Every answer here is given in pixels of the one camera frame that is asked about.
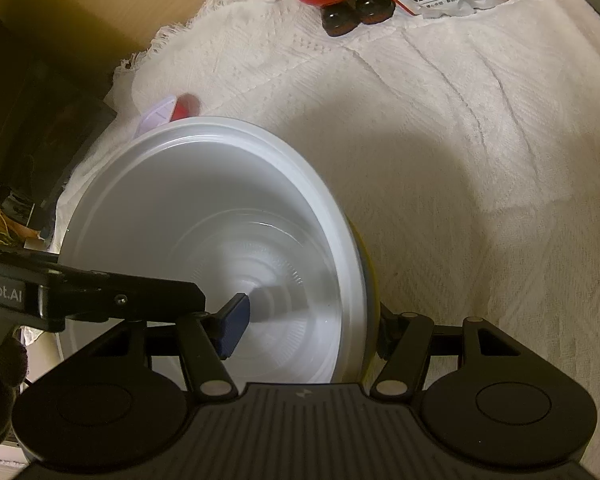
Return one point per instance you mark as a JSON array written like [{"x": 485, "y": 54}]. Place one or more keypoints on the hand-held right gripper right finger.
[{"x": 405, "y": 345}]

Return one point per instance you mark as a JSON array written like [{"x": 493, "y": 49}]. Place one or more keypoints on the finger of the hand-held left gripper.
[{"x": 130, "y": 300}]

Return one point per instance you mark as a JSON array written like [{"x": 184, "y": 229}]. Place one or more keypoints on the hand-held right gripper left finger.
[{"x": 232, "y": 322}]

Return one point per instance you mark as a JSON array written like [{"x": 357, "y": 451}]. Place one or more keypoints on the white paper bowl orange print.
[{"x": 220, "y": 240}]

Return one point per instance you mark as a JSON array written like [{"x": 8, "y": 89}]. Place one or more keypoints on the person's left hand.
[{"x": 7, "y": 365}]

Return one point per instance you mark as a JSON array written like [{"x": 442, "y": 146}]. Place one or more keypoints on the lilac rectangular plastic tray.
[{"x": 155, "y": 114}]

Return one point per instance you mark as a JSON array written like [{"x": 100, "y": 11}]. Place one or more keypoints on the white fringed blanket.
[{"x": 455, "y": 160}]

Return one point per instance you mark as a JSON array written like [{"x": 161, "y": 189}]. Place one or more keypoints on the black box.
[{"x": 35, "y": 110}]

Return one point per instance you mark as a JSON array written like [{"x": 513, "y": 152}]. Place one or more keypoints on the red plastic tray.
[{"x": 187, "y": 106}]

